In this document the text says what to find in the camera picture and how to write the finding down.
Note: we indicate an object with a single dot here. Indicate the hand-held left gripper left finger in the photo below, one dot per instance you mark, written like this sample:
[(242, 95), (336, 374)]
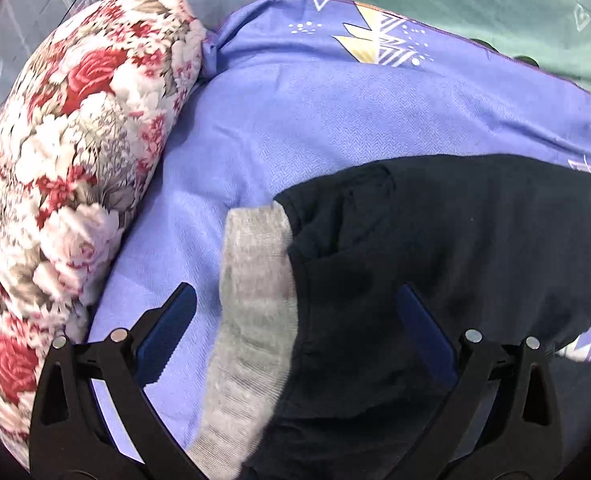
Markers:
[(168, 327)]

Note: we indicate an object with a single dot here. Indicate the purple printed blanket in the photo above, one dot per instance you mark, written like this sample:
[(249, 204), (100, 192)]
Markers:
[(285, 110)]

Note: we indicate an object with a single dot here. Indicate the green printed bed sheet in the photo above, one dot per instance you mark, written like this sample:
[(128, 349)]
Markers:
[(475, 0)]

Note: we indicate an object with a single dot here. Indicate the black pants with grey waistband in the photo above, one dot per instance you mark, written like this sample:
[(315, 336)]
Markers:
[(425, 240)]

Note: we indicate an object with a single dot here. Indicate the floral quilted pillow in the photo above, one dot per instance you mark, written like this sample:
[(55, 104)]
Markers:
[(75, 160)]

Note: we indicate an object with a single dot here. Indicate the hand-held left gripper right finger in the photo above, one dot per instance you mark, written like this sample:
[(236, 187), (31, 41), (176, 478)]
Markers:
[(425, 330)]

